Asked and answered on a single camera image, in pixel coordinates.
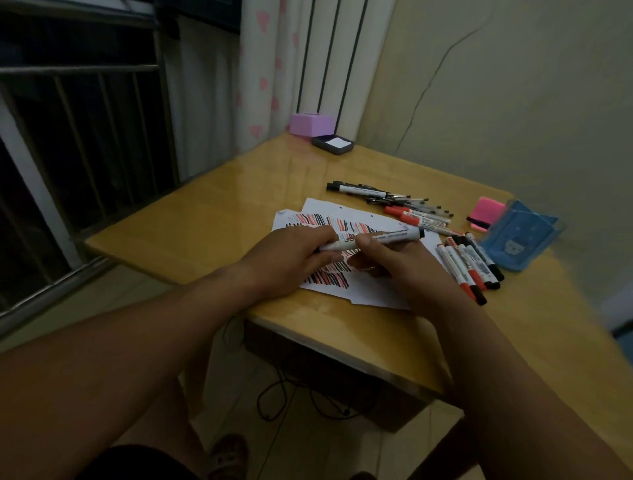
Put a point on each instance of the person's left hand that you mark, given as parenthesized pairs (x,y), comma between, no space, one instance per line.
(284,262)

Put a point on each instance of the person's right hand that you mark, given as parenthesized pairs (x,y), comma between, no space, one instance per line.
(410,272)

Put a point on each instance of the person's left thumb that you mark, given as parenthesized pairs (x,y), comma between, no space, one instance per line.
(329,258)

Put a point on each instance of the person's right thumb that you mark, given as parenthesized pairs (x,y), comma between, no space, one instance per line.
(368,243)

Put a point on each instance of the white marker with black cap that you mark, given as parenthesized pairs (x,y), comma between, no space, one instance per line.
(487,257)
(395,235)
(478,262)
(358,189)

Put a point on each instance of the person's left forearm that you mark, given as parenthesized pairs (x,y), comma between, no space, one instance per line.
(123,336)

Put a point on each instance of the person's right forearm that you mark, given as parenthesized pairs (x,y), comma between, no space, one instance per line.
(514,395)

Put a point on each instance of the scribbled white paper sheet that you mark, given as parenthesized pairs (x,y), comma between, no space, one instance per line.
(321,217)

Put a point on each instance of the pile of black pens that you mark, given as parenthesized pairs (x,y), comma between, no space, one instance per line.
(410,200)

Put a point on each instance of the dark tray with white pad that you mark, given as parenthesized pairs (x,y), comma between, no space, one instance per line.
(332,144)

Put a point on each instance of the pink eraser block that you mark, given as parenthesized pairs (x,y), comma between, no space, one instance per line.
(487,210)

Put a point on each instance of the pink plastic box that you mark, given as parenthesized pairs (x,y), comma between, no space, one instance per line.
(311,123)

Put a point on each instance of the blue pen holder box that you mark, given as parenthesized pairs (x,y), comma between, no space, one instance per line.
(521,237)

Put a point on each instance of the white panel with black stripes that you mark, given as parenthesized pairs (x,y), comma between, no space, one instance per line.
(339,64)

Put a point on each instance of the white curtain with pink hearts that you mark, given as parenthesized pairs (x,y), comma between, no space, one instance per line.
(259,74)

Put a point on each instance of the brown sandal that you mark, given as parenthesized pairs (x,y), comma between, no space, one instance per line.
(228,456)

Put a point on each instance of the person's leg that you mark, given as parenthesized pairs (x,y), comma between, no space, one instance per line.
(158,430)

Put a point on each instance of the metal window railing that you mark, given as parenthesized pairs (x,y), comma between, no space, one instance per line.
(79,128)

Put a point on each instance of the black shorts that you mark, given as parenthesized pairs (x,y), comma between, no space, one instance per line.
(133,465)

